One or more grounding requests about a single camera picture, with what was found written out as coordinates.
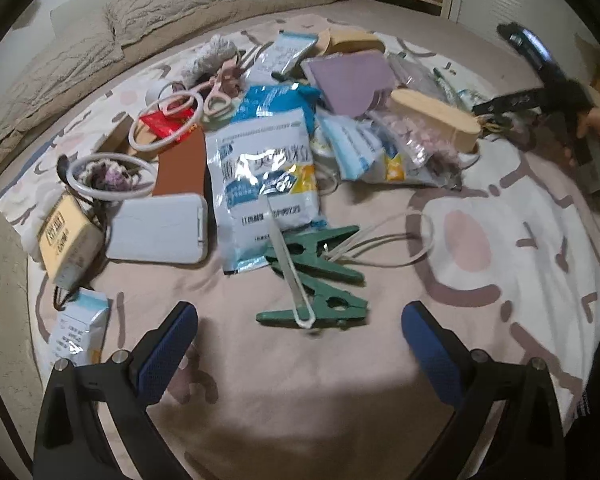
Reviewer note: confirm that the wooden oval box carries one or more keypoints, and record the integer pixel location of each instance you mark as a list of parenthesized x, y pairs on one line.
[(440, 120)]

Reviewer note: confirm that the small white medicine packet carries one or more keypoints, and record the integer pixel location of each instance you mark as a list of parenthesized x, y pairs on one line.
[(77, 327)]

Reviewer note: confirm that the printed blanket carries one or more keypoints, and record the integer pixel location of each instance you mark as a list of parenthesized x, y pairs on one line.
[(305, 410)]

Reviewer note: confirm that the grey fluffy scrunchie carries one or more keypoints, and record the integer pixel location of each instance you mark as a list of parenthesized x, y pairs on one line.
[(207, 60)]

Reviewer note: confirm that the red packet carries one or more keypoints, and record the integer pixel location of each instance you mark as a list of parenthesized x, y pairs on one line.
[(162, 125)]

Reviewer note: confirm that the blue crinkled packet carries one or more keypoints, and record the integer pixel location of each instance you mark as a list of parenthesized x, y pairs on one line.
[(275, 102)]

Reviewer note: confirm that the white tape roll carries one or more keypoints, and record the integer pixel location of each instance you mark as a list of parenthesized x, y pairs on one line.
[(157, 94)]

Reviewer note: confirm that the brown cardboard box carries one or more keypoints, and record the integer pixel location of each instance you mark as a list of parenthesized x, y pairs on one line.
[(115, 137)]

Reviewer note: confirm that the bag of pink pieces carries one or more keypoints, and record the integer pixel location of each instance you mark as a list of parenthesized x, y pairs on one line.
[(420, 150)]

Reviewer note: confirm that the small wooden oval tray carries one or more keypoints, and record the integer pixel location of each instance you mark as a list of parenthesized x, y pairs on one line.
[(325, 42)]

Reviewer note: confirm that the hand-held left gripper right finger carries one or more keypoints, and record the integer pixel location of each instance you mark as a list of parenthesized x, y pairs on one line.
[(435, 357)]

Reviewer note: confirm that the beige bed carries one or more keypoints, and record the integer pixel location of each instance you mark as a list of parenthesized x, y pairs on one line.
[(455, 25)]

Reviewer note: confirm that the large white medicine packet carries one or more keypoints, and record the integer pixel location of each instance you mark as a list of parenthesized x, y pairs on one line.
[(260, 170)]

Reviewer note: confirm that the green plastic clip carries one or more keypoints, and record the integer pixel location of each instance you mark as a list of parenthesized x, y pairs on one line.
[(325, 247), (335, 307)]

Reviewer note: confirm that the clear face mask packet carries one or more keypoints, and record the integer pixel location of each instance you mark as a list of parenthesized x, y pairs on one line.
[(355, 147)]

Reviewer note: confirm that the clear plastic tweezers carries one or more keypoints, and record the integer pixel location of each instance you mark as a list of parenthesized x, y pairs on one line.
[(285, 260)]

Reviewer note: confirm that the pink scissors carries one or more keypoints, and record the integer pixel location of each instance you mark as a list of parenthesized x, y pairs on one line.
[(217, 95)]

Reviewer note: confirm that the brown leather card holder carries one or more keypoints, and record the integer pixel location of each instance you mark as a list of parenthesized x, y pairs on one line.
[(180, 165)]

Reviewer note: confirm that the yellow paper box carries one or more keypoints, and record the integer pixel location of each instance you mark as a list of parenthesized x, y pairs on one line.
[(67, 240)]

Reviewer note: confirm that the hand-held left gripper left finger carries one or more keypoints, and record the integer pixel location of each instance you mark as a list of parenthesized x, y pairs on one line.
[(162, 357)]

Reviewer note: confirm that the white plastic case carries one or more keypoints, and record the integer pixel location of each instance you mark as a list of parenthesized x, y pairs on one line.
[(155, 230)]

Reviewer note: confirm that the beige textured pillow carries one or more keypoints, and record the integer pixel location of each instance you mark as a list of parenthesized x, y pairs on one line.
[(195, 5), (40, 95)]

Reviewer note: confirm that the pale blue white packet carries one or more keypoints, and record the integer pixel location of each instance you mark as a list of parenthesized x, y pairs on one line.
[(285, 52)]

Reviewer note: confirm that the clear bag green-blue contents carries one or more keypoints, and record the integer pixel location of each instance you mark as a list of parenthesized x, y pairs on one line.
[(467, 97)]

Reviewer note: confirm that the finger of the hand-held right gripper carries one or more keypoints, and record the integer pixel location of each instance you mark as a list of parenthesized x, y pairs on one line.
[(515, 101), (532, 45)]

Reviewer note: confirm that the clear plastic pouch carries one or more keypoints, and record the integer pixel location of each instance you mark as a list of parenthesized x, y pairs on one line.
[(420, 72)]

